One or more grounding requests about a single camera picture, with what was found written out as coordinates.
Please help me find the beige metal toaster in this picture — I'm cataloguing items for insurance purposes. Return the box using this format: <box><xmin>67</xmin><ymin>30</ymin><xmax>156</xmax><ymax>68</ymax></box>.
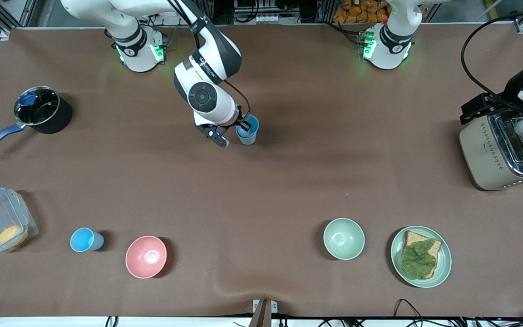
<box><xmin>459</xmin><ymin>111</ymin><xmax>523</xmax><ymax>192</ymax></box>

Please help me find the brown bread slice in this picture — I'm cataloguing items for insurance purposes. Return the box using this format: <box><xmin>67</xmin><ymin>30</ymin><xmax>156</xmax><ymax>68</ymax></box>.
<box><xmin>401</xmin><ymin>230</ymin><xmax>443</xmax><ymax>279</ymax></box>

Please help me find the pale green bowl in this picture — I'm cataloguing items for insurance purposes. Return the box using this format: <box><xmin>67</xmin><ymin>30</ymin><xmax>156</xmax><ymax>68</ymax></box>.
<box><xmin>323</xmin><ymin>218</ymin><xmax>365</xmax><ymax>261</ymax></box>

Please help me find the bag of orange buns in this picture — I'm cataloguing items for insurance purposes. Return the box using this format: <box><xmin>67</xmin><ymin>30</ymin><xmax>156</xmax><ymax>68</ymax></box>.
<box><xmin>332</xmin><ymin>0</ymin><xmax>390</xmax><ymax>25</ymax></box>

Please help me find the pale green plate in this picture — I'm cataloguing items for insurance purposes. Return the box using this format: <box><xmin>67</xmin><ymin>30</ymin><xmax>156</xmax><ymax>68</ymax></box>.
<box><xmin>390</xmin><ymin>226</ymin><xmax>452</xmax><ymax>288</ymax></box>

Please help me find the pink bowl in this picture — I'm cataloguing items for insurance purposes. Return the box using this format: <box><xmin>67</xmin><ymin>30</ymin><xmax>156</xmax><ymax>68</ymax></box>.
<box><xmin>125</xmin><ymin>235</ymin><xmax>168</xmax><ymax>279</ymax></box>

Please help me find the green lettuce leaf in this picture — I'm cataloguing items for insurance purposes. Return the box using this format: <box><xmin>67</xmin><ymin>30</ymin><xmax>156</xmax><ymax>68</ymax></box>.
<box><xmin>400</xmin><ymin>239</ymin><xmax>438</xmax><ymax>280</ymax></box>

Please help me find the orange round fruit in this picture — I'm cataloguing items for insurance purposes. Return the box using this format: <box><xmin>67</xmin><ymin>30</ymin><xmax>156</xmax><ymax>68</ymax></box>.
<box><xmin>0</xmin><ymin>225</ymin><xmax>29</xmax><ymax>248</ymax></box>

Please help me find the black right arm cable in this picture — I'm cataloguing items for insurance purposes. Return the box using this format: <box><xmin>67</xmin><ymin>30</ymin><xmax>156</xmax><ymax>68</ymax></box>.
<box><xmin>223</xmin><ymin>79</ymin><xmax>252</xmax><ymax>121</ymax></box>

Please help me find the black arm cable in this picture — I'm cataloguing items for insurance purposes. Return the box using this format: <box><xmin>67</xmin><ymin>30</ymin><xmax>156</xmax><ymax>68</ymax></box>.
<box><xmin>223</xmin><ymin>79</ymin><xmax>252</xmax><ymax>121</ymax></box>
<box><xmin>460</xmin><ymin>4</ymin><xmax>523</xmax><ymax>112</ymax></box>

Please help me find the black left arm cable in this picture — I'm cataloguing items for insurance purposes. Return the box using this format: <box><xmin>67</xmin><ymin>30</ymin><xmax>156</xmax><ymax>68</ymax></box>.
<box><xmin>460</xmin><ymin>4</ymin><xmax>523</xmax><ymax>112</ymax></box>

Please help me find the metal table edge bracket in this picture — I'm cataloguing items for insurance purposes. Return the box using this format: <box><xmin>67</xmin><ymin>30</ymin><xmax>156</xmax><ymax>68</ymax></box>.
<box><xmin>249</xmin><ymin>298</ymin><xmax>278</xmax><ymax>327</ymax></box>

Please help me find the black saucepan blue handle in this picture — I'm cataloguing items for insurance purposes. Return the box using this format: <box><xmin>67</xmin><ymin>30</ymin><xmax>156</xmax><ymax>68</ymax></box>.
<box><xmin>0</xmin><ymin>85</ymin><xmax>73</xmax><ymax>157</ymax></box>

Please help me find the black looped floor cable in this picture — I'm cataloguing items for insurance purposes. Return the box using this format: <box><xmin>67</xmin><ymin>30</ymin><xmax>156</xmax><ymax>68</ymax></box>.
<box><xmin>393</xmin><ymin>298</ymin><xmax>428</xmax><ymax>319</ymax></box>

